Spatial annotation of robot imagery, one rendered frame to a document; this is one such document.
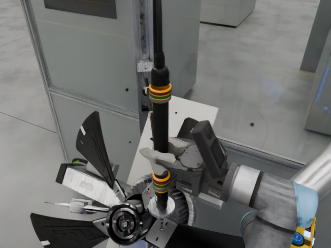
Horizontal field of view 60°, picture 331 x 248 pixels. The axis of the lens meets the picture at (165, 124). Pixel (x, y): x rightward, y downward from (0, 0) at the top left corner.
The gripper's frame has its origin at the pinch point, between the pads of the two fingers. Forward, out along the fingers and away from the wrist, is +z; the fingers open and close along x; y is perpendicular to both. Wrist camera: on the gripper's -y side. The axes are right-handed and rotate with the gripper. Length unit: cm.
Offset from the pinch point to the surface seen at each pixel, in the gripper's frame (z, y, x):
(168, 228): -4.1, 31.7, 1.7
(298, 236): -39, 42, 25
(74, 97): 101, 53, 71
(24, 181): 168, 151, 54
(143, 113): 39, 37, 56
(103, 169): 20.8, 22.5, 5.2
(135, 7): 39, -13, 55
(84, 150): 33.0, 23.5, 10.1
